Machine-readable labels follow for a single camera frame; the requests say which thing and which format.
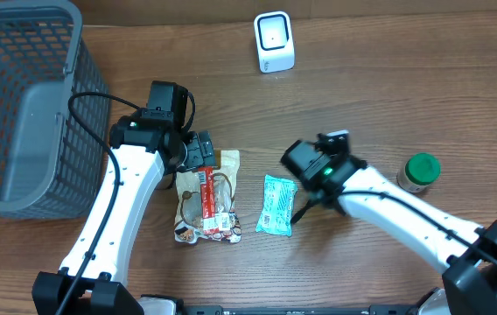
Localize teal wet wipes pack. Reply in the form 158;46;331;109
255;175;298;237

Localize white barcode scanner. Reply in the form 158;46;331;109
254;10;295;74

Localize grey plastic mesh basket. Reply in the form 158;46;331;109
0;1;110;219

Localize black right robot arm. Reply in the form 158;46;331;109
280;130;497;315

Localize beige Pantree snack pouch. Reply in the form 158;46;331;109
174;150;242;244

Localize red stick sachet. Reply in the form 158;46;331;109
198;166;219;235

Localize green lidded jar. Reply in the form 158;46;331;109
396;152;441;193

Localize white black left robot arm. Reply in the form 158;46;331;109
31;80;216;315

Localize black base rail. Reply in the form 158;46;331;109
175;304;417;315

